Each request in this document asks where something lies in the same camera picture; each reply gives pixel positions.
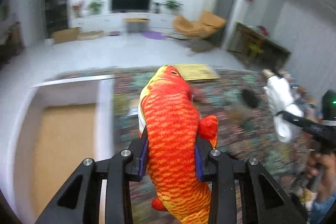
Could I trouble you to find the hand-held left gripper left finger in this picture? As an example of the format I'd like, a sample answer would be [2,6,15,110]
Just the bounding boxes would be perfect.
[35,132,150,224]

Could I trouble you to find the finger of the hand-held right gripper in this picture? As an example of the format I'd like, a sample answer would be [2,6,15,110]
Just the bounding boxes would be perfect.
[274,110,323,133]

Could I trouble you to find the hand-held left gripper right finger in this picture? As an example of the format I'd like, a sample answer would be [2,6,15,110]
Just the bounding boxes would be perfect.
[195,136,309,224]

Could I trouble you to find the white plush doll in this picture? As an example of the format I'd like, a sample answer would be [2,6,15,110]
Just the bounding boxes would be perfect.
[262,69,305,143]

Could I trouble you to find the orange fish plush toy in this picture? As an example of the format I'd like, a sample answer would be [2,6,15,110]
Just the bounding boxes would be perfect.
[138,65,219,224]

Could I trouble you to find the person's right forearm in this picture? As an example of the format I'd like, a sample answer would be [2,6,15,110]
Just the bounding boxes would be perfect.
[309,191,336,224]

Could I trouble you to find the person's right hand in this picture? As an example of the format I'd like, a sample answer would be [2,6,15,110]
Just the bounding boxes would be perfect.
[306,153,336,188]

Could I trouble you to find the colourful woven tablecloth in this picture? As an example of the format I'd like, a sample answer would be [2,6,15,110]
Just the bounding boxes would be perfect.
[45,64,336,224]

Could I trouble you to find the clear jar with black lid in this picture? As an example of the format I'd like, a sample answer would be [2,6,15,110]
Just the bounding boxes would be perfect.
[228,89,261,127]

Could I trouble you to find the flat yellow box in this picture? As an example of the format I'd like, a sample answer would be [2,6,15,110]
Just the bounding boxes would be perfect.
[175,64,219,81]

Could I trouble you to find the purple round floor mat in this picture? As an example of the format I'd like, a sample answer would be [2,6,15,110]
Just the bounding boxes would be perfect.
[143,31,168,40]

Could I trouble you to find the flat beige tray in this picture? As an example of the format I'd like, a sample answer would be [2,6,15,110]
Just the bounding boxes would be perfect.
[79,31,104,41]

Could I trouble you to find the small wooden side table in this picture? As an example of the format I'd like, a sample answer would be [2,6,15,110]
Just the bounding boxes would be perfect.
[123,18,150,33]

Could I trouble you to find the orange lounge chair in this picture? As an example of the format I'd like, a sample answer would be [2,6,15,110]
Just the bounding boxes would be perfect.
[173,11,227,39]

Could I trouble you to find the white television cabinet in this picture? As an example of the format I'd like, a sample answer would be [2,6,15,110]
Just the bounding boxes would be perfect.
[69,13,181,33]

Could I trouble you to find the brown cardboard box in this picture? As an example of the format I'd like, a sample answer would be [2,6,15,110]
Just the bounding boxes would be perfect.
[52,28,80,44]

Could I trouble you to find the green potted plant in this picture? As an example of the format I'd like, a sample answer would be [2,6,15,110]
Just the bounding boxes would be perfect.
[163,0,183,14]
[88,0,105,15]

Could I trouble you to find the black flat television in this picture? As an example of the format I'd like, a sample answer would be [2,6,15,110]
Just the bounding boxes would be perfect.
[110,0,153,13]

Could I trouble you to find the red flowers in vase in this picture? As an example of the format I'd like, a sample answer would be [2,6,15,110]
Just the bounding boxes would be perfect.
[72,0,86,18]

